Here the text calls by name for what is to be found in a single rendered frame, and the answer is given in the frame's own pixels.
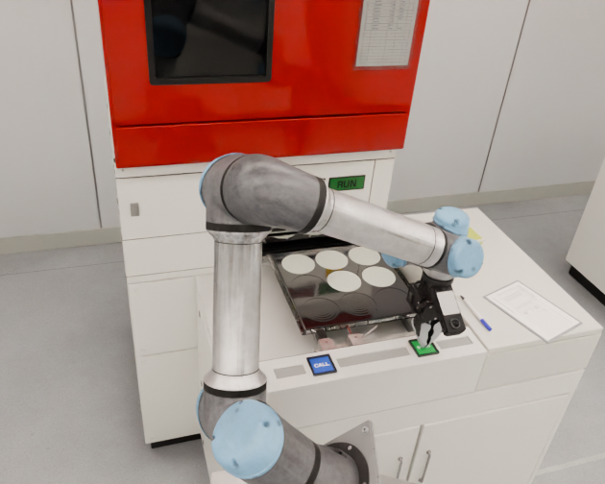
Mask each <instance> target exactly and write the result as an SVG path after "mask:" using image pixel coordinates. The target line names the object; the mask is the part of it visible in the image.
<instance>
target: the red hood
mask: <svg viewBox="0 0 605 484"><path fill-rule="evenodd" d="M96 2H97V11H98V19H99V28H100V37H101V45H102V54H103V63H104V71H105V79H106V87H107V95H108V103H109V118H110V125H111V134H112V142H113V150H114V157H115V165H116V168H117V169H119V168H134V167H147V166H161V165H175V164H189V163H203V162H212V161H213V160H215V159H216V158H218V157H221V156H224V155H227V154H232V153H241V154H248V155H251V154H262V155H266V156H271V157H299V156H314V155H327V154H341V153H355V152H369V151H383V150H396V149H402V148H403V146H404V140H405V136H406V130H407V125H408V119H409V114H410V109H411V104H412V98H413V93H414V87H415V82H416V77H417V72H418V66H419V61H420V55H421V51H422V45H423V40H424V30H425V24H426V20H427V14H428V8H429V3H430V0H96Z"/></svg>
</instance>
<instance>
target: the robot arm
mask: <svg viewBox="0 0 605 484"><path fill-rule="evenodd" d="M199 194H200V198H201V200H202V203H203V205H204V206H205V208H206V231H207V232H208V233H209V234H210V235H211V236H212V237H213V239H214V269H213V327H212V368H211V370H210V371H208V372H207V373H206V374H205V376H204V388H203V389H202V390H201V392H200V393H199V396H198V398H197V402H196V415H197V419H198V422H199V425H200V427H201V429H202V431H203V432H204V434H205V435H206V437H207V438H208V439H210V440H211V448H212V453H213V456H214V458H215V460H216V461H217V462H218V464H219V465H221V466H222V467H223V469H224V470H225V471H226V472H228V473H229V474H231V475H233V476H235V477H237V478H240V479H241V480H243V481H244V482H246V483H247V484H359V472H358V468H357V466H356V463H355V462H354V460H353V459H352V458H351V457H350V456H349V455H347V454H346V453H345V452H344V451H343V450H341V449H339V448H332V447H328V446H324V445H320V444H316V443H314V442H313V441H312V440H310V439H309V438H308V437H306V436H305V435H304V434H302V433H301V432H300V431H299V430H298V429H297V428H295V427H294V426H293V425H291V424H290V423H289V422H287V421H286V420H285V419H284V418H283V417H282V416H281V415H280V414H278V413H277V412H276V411H275V410H274V409H273V408H272V407H271V406H270V405H269V404H267V401H266V392H267V376H266V374H264V373H263V372H262V371H261V370H260V369H259V335H260V302H261V267H262V241H263V239H264V238H265V237H266V236H267V235H268V234H269V233H270V232H271V229H272V227H273V228H279V229H285V230H292V231H295V232H299V233H302V234H308V233H310V232H312V231H316V232H318V233H322V234H325V235H328V236H331V237H334V238H337V239H340V240H343V241H346V242H350V243H352V244H355V245H358V246H361V247H364V248H367V249H370V250H373V251H377V252H380V253H381V255H382V257H383V259H384V261H385V262H386V264H387V265H389V266H390V267H392V268H398V267H405V266H406V265H415V266H418V267H421V268H422V269H423V272H422V277H421V280H417V281H416V282H411V283H410V284H409V289H408V293H407V298H406V300H407V302H408V303H409V305H410V307H411V308H412V310H413V311H417V314H416V315H415V317H414V318H413V319H412V321H411V323H412V327H413V328H414V330H415V332H416V336H417V340H418V342H419V344H420V345H421V347H422V348H426V347H427V346H429V345H430V344H431V343H432V342H433V341H434V340H435V339H436V338H437V337H438V336H439V335H440V334H441V333H442V332H443V333H444V335H445V336H453V335H459V334H461V333H463V332H464V331H465V330H466V326H465V323H464V320H463V317H462V314H461V312H460V309H459V306H458V303H457V300H456V298H455V295H454V292H453V289H452V286H451V285H452V284H453V281H454V278H471V277H473V276H474V275H476V274H477V273H478V271H479V270H480V269H481V267H482V264H483V260H484V252H483V249H482V246H481V245H480V243H479V242H478V241H476V240H475V239H472V238H469V237H468V231H469V226H470V217H469V215H468V214H467V213H466V212H464V211H463V210H462V209H460V208H457V207H453V206H442V207H440V208H438V209H437V210H436V211H435V214H434V216H433V221H432V222H427V223H422V222H420V221H417V220H414V219H412V218H409V217H406V216H403V215H401V214H398V213H396V212H394V211H391V210H388V209H386V208H383V207H380V206H376V205H373V204H370V203H368V202H365V201H362V200H360V199H357V198H354V197H353V196H350V195H347V194H345V193H342V192H339V191H336V190H334V189H331V188H328V187H327V183H326V181H325V180H324V179H322V178H319V177H316V176H314V175H311V174H309V173H307V172H305V171H303V170H301V169H299V168H297V167H294V166H292V165H290V164H288V163H286V162H284V161H282V160H279V159H277V158H275V157H271V156H266V155H262V154H251V155H248V154H241V153H232V154H227V155H224V156H221V157H218V158H216V159H215V160H213V161H212V162H211V163H210V164H209V165H208V166H207V167H206V169H205V170H204V172H203V174H202V175H201V178H200V182H199ZM415 284H416V285H415ZM410 290H411V291H412V296H411V300H410V299H409V293H410ZM427 333H428V336H427Z"/></svg>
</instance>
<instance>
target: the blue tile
mask: <svg viewBox="0 0 605 484"><path fill-rule="evenodd" d="M309 361H310V363H311V366H312V368H313V370H314V372H315V374H317V373H321V372H327V371H333V370H334V369H333V367H332V365H331V363H330V361H329V359H328V356H325V357H319V358H313V359H309Z"/></svg>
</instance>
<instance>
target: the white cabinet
mask: <svg viewBox="0 0 605 484"><path fill-rule="evenodd" d="M196 302H197V332H198V363H199V393H200V392H201V390H202V389H203V388H204V376H205V374H206V373H207V372H208V371H210V370H211V368H212V340H211V336H210V332H209V328H208V325H207V321H206V315H205V312H204V308H203V304H202V300H201V297H200V293H199V289H198V285H197V282H196ZM584 371H585V370H584V368H582V369H577V370H572V371H568V372H563V373H559V374H554V375H545V376H540V377H536V378H531V379H526V380H522V381H517V382H512V383H507V384H503V385H498V386H494V387H489V388H484V389H479V390H474V393H471V394H466V395H462V396H457V397H452V398H447V399H439V400H434V401H430V402H425V403H420V404H416V405H411V406H406V407H402V408H397V409H392V410H387V411H383V412H378V413H374V414H369V415H364V416H359V417H355V418H350V419H345V420H341V421H336V422H331V423H323V424H318V425H313V426H309V427H304V428H300V429H298V430H299V431H300V432H301V433H302V434H304V435H305V436H306V437H308V438H309V439H310V440H312V441H313V442H314V443H316V444H320V445H324V444H326V443H328V442H329V441H331V440H333V439H335V438H337V437H338V436H340V435H342V434H344V433H346V432H347V431H349V430H351V429H353V428H355V427H356V426H358V425H360V424H363V423H364V422H366V421H367V420H370V421H371V422H372V423H373V427H374V434H375V447H376V454H377V461H378V468H379V474H383V475H387V476H390V477H394V478H397V479H401V480H405V481H409V482H413V483H417V484H532V482H533V479H534V477H535V475H536V473H537V471H538V469H539V467H540V465H541V463H542V461H543V459H544V457H545V454H546V452H547V449H548V447H549V445H550V443H551V441H552V439H553V437H554V434H555V432H556V430H557V428H558V426H559V424H560V422H561V420H562V418H563V416H564V414H565V412H566V410H567V408H568V405H569V402H570V400H571V398H572V396H573V394H574V391H575V389H576V387H577V385H578V383H579V381H580V379H581V376H582V374H583V373H584ZM201 437H202V442H203V447H204V452H205V457H206V464H207V469H208V474H209V479H210V478H211V473H212V472H219V471H224V469H223V467H222V466H221V465H219V464H218V462H217V461H216V460H215V458H214V456H213V453H212V448H211V440H210V439H208V438H207V437H206V435H205V434H204V432H203V431H202V429H201Z"/></svg>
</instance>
